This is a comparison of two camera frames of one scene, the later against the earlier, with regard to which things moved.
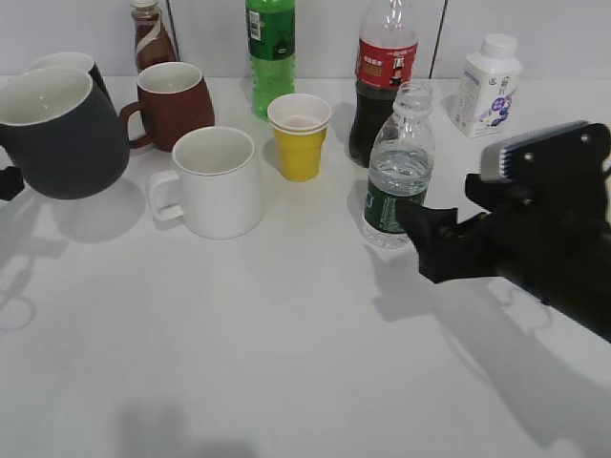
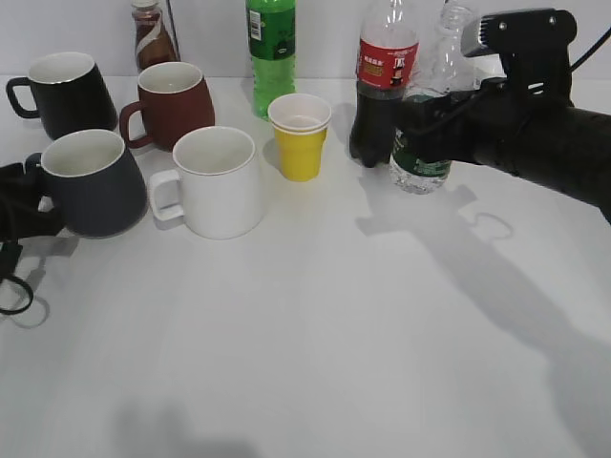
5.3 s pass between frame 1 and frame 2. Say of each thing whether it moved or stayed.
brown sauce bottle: stayed
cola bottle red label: stayed
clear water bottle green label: moved
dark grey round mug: moved
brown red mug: stayed
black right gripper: moved
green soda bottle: stayed
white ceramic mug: stayed
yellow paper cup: stayed
